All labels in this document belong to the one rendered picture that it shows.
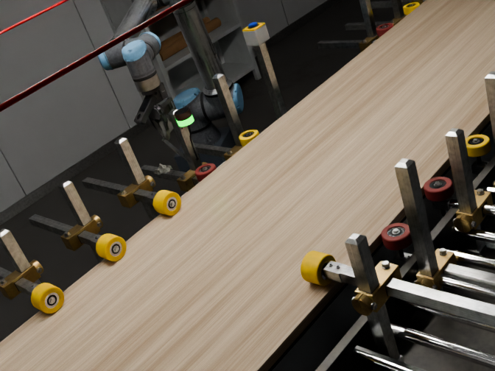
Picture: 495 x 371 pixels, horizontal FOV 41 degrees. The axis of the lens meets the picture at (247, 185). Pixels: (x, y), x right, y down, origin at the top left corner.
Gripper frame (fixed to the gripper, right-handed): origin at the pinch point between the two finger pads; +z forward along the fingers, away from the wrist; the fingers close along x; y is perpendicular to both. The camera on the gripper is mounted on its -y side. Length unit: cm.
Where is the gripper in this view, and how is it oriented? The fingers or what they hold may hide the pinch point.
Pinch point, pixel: (165, 138)
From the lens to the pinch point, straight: 255.1
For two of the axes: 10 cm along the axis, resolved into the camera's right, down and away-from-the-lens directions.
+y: 6.4, -5.5, 5.5
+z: 3.1, 8.3, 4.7
